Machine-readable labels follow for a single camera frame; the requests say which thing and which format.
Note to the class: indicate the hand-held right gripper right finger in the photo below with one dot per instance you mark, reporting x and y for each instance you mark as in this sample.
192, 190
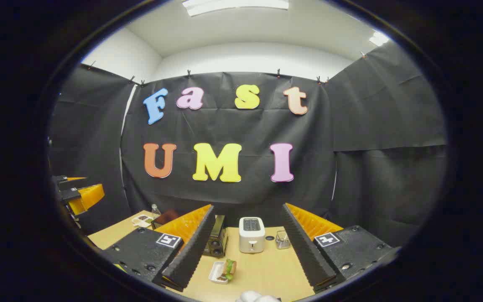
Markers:
304, 251

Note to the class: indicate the white divided snack dish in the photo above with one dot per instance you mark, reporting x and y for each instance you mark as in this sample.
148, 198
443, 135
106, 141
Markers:
142, 220

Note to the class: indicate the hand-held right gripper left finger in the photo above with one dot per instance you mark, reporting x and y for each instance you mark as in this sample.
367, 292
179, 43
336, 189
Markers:
191, 251

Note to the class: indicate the white toaster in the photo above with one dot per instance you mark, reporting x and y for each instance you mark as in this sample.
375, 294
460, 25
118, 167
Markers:
252, 239

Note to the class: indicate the black electric oven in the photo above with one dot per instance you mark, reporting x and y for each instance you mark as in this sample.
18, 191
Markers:
216, 241

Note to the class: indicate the lettuce sandwich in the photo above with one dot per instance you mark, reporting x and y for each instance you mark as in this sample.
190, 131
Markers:
229, 268

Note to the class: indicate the ceiling light panel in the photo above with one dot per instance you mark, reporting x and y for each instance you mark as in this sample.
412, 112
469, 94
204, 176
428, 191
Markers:
378, 39

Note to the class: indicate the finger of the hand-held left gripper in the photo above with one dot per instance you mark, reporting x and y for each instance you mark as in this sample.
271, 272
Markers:
60, 179
70, 195

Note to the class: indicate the black backdrop cloth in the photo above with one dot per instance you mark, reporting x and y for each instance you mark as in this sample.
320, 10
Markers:
233, 126

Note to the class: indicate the white rectangular food container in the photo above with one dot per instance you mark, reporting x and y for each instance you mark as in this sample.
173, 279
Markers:
215, 273

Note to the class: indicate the clear plastic water bottle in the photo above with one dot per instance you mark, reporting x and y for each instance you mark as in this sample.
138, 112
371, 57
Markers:
155, 211

